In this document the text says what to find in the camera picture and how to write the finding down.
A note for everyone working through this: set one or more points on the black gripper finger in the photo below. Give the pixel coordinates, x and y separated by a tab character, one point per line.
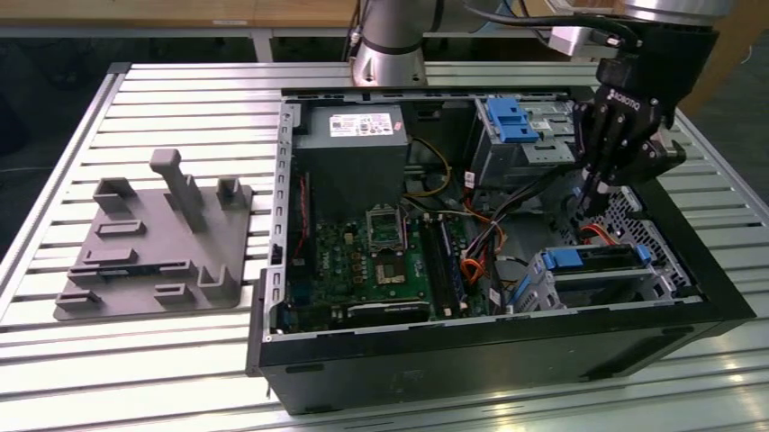
604	148
658	157

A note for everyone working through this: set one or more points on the hard disk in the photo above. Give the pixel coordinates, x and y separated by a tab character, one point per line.
602	258

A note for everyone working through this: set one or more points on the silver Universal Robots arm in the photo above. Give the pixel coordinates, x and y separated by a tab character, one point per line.
391	45

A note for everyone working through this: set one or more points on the metal disk bay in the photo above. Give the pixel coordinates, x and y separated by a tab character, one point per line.
602	283

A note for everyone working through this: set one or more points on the black RAM slot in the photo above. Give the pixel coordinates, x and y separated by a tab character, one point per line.
436	270

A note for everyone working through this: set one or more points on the metal drive cage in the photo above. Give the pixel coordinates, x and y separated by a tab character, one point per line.
517	157

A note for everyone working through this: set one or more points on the blue plastic drive latch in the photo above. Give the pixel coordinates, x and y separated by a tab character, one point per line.
511	121

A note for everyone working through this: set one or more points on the RAM stick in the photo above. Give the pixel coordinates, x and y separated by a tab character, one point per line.
453	270

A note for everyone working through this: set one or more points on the grey power supply unit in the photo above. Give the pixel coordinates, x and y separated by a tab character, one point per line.
355	157

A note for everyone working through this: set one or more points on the black graphics card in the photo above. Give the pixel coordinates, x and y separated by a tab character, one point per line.
388	311

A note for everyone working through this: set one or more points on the green motherboard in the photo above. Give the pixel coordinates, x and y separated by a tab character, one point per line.
337	270

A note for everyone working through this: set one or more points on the black open PC case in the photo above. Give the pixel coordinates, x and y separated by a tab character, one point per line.
457	360

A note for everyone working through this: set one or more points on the grey plastic parts rack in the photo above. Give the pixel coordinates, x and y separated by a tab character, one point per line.
157	252

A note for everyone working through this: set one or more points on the black table corner cap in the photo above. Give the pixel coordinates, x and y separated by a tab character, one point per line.
118	68

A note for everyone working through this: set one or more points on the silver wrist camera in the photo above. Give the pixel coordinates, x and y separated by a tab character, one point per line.
571	40

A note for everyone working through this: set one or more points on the wooden bench with white frame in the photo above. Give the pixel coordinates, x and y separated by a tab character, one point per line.
181	11

